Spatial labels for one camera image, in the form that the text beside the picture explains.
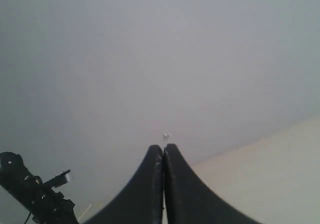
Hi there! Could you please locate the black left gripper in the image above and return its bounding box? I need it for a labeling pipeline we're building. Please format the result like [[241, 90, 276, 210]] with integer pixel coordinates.
[[23, 175, 77, 224]]

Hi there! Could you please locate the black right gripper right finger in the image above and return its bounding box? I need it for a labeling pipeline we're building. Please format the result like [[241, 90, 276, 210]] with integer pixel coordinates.
[[163, 144, 258, 224]]

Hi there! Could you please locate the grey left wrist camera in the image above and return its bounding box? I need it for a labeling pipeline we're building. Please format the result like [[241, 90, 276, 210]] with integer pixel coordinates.
[[44, 170, 71, 188]]

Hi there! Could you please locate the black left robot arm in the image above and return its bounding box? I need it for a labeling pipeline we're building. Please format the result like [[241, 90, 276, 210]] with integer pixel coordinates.
[[0, 152, 78, 224]]

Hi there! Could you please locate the white blob on wall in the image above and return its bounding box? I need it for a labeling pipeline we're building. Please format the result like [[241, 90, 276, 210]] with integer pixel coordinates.
[[163, 133, 171, 140]]

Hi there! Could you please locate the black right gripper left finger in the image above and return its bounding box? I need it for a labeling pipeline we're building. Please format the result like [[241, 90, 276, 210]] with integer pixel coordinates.
[[86, 145, 164, 224]]

